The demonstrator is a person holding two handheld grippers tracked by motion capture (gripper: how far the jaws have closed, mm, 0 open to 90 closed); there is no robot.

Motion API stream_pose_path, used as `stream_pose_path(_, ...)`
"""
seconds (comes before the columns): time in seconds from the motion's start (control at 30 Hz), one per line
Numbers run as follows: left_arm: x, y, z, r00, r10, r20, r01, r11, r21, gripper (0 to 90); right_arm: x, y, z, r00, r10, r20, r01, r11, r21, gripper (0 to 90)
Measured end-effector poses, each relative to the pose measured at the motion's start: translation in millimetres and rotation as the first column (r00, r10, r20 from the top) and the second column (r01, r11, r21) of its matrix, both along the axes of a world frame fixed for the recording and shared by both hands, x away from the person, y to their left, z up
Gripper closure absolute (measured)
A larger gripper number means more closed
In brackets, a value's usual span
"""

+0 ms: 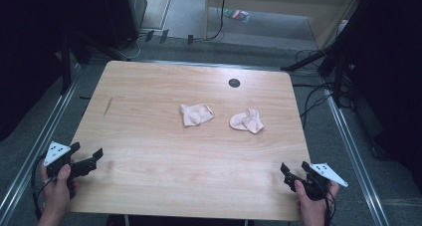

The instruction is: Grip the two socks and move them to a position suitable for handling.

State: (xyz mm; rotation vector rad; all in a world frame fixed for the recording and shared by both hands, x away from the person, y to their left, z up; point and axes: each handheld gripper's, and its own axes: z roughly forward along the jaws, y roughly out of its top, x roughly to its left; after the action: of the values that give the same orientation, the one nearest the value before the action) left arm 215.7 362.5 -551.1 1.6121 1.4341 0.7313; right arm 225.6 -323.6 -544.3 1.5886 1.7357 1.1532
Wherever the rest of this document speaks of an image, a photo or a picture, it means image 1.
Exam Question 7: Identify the metal floor rail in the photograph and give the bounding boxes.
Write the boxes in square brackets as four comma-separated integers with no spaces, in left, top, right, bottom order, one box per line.
[0,62,82,222]
[322,86,392,226]

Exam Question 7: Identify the dark cabinet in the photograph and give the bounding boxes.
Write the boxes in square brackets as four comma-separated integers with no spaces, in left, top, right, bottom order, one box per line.
[101,0,149,51]

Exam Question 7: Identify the person's right hand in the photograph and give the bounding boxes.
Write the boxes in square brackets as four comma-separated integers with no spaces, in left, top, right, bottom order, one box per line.
[294,179,340,226]

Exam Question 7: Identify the pink sock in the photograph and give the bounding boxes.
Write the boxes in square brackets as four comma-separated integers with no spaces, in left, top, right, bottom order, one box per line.
[179,103,215,128]
[228,108,266,135]

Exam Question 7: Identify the black metal stand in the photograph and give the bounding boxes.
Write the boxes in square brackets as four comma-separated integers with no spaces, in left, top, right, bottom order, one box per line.
[60,33,73,96]
[280,36,352,109]

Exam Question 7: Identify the colourful packet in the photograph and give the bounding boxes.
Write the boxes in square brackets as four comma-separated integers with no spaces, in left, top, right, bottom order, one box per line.
[223,8,251,24]

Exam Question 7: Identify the black floor cables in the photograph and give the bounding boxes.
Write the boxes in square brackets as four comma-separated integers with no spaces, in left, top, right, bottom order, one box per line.
[292,48,336,129]

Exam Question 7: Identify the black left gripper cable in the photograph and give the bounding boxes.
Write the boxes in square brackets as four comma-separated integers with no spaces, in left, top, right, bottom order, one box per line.
[30,155,57,221]

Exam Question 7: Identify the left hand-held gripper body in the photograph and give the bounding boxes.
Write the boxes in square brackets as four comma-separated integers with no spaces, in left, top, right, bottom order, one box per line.
[43,140,74,179]

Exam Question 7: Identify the person's left hand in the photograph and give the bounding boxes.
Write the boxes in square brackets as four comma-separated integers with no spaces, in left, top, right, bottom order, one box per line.
[40,163,80,218]

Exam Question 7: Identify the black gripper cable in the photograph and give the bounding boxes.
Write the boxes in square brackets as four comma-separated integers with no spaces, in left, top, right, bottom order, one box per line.
[30,155,57,221]
[321,185,336,226]

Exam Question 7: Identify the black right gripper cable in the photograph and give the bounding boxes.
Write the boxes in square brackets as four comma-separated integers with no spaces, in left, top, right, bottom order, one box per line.
[321,185,336,226]

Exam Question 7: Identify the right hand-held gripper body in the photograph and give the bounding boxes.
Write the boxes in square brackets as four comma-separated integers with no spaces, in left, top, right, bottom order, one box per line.
[301,162,349,202]

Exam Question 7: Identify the white cable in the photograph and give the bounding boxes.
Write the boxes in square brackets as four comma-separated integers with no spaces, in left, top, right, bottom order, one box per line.
[116,32,147,63]

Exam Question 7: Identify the black hanging cable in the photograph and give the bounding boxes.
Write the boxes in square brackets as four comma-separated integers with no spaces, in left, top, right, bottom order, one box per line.
[206,0,229,42]

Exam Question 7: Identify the light wooden frame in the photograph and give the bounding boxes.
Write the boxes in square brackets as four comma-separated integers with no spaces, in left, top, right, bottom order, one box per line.
[202,0,366,51]

